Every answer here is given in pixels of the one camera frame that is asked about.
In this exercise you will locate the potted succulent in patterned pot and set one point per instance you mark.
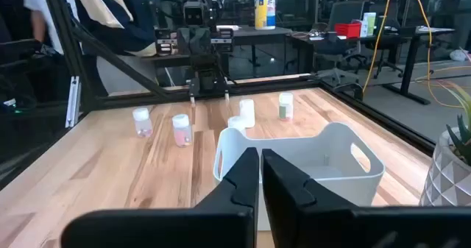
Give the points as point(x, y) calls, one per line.
point(447, 178)

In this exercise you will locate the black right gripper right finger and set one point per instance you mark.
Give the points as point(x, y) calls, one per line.
point(312, 222)

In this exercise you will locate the silver frame bracket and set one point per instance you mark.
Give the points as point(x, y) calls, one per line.
point(73, 101)

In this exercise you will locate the tall white pill bottle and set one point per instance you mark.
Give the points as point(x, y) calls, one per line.
point(247, 112)

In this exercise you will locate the black office desk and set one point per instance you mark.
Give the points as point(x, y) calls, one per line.
point(412, 56)

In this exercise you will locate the person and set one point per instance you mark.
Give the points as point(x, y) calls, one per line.
point(40, 1)
point(121, 27)

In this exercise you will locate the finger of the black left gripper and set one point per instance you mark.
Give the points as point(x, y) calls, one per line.
point(191, 91)
point(226, 90)

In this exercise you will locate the disinfecting wipes canister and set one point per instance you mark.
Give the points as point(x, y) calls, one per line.
point(265, 12)

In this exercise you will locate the clear pink pill bottle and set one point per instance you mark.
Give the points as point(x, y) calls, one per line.
point(181, 132)
point(142, 123)

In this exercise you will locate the black side desk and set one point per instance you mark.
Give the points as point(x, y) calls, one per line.
point(257, 32)

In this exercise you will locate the short white pill bottle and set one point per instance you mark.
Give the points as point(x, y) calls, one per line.
point(236, 123)

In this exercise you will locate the red plastic box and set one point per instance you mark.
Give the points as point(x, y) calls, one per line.
point(347, 31)

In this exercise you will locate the green and white carton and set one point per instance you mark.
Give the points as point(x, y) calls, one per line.
point(369, 21)

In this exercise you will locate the black aluminium table frame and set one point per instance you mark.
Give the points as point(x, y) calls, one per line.
point(125, 69)

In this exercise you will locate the white plastic basket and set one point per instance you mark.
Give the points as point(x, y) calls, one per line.
point(287, 145)

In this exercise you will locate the grey office chair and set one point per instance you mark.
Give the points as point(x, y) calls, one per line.
point(342, 12)

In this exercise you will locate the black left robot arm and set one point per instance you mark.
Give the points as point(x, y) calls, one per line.
point(200, 40)

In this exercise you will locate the green label pill bottle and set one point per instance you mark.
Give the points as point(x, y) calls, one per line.
point(286, 106)

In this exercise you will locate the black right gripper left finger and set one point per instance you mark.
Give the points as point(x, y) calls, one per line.
point(228, 218)

